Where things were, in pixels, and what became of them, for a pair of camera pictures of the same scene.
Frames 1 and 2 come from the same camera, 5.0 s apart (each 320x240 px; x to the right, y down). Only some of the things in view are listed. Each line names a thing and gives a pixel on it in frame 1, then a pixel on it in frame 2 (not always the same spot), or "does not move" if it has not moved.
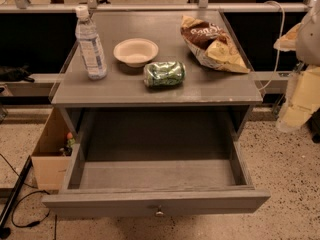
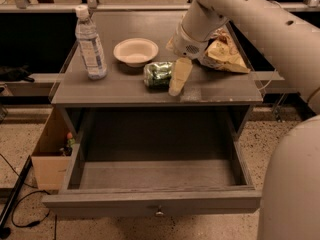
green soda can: x=164 y=73 does not move
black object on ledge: x=8 y=74 does not move
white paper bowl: x=135 y=52 does not move
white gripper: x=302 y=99 to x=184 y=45
